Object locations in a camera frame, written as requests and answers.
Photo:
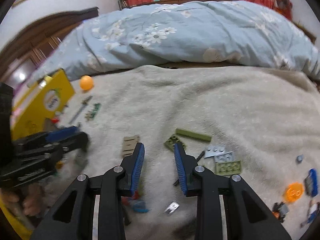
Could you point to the orange black toy figure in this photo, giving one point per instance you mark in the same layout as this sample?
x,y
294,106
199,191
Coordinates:
x,y
280,211

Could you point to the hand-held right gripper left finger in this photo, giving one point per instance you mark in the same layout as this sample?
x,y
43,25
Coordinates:
x,y
137,167

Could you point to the tan toy brick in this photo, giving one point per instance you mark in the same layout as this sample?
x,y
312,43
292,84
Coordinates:
x,y
129,145

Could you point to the olive green long brick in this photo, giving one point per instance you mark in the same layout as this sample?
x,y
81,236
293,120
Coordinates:
x,y
193,135

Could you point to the blue floral duvet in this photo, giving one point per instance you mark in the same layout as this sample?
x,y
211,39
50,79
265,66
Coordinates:
x,y
187,35

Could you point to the olive green studded plate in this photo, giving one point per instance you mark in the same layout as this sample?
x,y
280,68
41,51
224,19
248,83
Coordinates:
x,y
228,167

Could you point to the olive green wedge brick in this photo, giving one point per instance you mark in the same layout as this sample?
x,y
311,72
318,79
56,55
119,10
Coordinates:
x,y
170,142

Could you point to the red blue toy piece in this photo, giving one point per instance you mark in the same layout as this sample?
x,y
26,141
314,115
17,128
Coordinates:
x,y
139,205

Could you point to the row of books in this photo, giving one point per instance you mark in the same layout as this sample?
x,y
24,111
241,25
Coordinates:
x,y
122,3

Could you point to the grey toy sword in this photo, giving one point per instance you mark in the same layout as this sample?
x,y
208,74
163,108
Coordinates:
x,y
80,110

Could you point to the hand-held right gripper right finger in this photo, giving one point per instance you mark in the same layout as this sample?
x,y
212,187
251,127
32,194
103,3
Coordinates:
x,y
180,172

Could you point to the beige fleece blanket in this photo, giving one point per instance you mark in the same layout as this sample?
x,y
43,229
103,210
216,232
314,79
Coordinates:
x,y
200,100

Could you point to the light grey plate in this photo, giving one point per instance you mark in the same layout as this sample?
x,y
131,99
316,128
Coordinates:
x,y
215,150
226,158

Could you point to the orange ball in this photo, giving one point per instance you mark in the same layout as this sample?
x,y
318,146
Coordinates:
x,y
86,82

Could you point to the yellow cardboard box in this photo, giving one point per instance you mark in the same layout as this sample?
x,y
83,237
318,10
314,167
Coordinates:
x,y
37,112

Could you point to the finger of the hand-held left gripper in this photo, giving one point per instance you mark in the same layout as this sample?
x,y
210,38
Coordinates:
x,y
62,133
75,142

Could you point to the dark wooden headboard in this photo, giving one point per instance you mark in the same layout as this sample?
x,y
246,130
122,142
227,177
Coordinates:
x,y
37,37

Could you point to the red standing fan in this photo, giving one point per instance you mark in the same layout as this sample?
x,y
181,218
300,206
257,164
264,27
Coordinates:
x,y
283,2

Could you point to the person's left hand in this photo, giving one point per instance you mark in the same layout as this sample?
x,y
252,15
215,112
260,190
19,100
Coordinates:
x,y
31,203

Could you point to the green small toy piece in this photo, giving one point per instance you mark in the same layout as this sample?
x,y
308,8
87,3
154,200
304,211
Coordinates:
x,y
93,111

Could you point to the blue white toy piece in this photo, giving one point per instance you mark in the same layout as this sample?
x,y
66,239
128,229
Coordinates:
x,y
310,213

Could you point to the small grey ball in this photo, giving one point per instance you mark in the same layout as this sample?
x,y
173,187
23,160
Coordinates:
x,y
300,158

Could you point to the orange round disc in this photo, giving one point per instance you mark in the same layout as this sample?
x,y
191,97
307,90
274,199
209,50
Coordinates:
x,y
295,192

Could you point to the silver grey toy piece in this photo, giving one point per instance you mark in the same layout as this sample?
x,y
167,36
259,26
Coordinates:
x,y
172,207

